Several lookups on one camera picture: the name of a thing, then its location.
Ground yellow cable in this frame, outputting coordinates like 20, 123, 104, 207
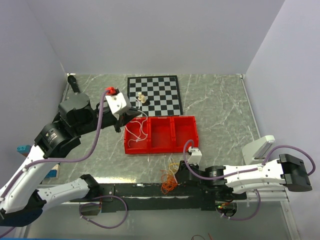
167, 157, 181, 176

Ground orange cable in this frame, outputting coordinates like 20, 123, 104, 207
159, 169, 180, 195

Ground white cable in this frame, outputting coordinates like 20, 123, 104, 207
124, 97, 151, 151

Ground red three-compartment bin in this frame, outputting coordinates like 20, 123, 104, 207
124, 116, 199, 155

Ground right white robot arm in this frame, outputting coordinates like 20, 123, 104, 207
175, 154, 312, 200

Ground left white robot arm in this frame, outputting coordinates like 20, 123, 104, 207
0, 90, 140, 227

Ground cream chess piece short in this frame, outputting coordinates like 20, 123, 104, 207
140, 95, 146, 104

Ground black white chessboard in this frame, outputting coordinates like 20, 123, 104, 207
127, 75, 183, 117

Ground black marker orange cap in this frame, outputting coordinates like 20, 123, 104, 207
67, 75, 81, 94

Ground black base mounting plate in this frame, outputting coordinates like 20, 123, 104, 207
68, 182, 247, 213

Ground white grey stand device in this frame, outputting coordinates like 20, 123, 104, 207
242, 135, 275, 165

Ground blue lego bricks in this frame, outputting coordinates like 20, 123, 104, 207
45, 163, 61, 179

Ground blue brown toy block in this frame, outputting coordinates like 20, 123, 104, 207
16, 144, 32, 157

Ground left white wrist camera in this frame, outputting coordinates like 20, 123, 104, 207
105, 92, 132, 119

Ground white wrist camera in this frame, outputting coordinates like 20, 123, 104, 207
187, 146, 202, 165
105, 92, 132, 119

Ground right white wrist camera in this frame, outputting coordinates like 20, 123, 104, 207
187, 146, 202, 165

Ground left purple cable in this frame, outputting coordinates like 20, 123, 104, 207
0, 91, 128, 238

